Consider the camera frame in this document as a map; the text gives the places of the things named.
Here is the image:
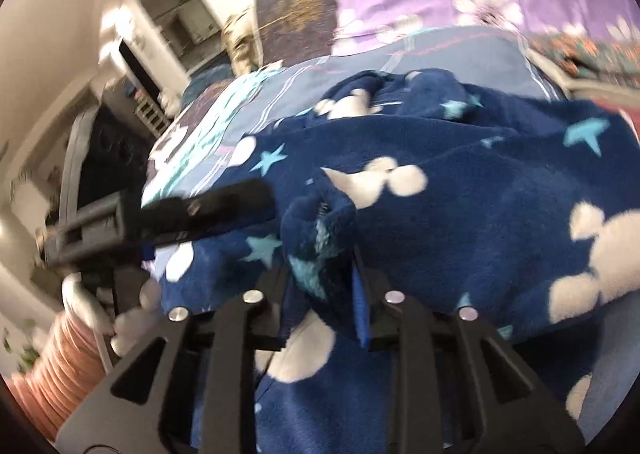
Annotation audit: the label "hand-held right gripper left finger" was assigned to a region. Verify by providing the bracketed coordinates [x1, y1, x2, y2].
[55, 264, 292, 454]

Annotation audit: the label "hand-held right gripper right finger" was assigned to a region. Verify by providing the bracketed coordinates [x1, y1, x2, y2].
[351, 253, 587, 454]

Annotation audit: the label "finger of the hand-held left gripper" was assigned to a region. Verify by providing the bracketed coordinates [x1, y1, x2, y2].
[139, 178, 279, 248]

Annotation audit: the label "navy fleece garment white prints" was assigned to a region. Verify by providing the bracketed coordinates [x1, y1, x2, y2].
[162, 68, 640, 454]

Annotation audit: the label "person's left hand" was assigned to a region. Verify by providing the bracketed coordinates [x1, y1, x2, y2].
[109, 276, 164, 359]

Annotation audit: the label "dark furniture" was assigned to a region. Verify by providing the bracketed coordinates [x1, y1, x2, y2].
[74, 102, 162, 215]

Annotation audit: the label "blue plaid bedsheet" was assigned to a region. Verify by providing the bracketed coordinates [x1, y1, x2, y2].
[140, 28, 640, 454]

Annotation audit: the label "dark pillow gold tree print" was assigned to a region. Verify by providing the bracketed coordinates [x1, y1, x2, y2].
[252, 0, 342, 68]

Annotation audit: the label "folded grey-green cloth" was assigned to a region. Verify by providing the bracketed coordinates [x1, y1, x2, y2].
[535, 54, 640, 98]

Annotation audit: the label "folded pink cloth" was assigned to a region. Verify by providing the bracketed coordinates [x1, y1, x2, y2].
[597, 98, 640, 135]

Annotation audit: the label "folded floral cloth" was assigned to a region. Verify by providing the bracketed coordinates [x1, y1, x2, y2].
[529, 30, 640, 80]

